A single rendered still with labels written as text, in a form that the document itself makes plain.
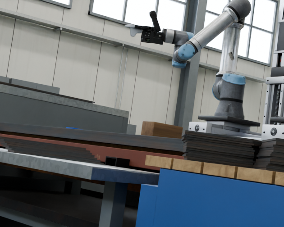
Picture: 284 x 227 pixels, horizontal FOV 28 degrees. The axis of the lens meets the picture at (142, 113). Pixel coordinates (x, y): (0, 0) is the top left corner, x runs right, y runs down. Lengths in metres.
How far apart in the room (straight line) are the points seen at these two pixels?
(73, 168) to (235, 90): 1.63
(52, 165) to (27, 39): 10.42
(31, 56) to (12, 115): 8.89
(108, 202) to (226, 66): 1.74
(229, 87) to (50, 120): 0.95
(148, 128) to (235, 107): 1.14
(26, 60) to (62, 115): 8.68
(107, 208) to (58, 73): 10.65
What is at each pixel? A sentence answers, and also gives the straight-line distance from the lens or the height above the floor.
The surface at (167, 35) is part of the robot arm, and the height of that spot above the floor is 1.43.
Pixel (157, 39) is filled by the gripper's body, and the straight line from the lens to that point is 2.96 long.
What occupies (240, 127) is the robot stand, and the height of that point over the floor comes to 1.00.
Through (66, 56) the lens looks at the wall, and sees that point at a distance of 12.10.
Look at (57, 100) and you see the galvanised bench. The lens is 3.04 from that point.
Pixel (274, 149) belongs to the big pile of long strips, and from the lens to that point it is 1.02.
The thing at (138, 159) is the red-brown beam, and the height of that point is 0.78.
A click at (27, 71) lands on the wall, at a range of 11.71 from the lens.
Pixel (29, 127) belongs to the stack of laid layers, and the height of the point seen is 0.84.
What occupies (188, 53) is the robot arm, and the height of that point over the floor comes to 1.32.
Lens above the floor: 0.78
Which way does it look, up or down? 5 degrees up
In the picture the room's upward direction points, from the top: 8 degrees clockwise
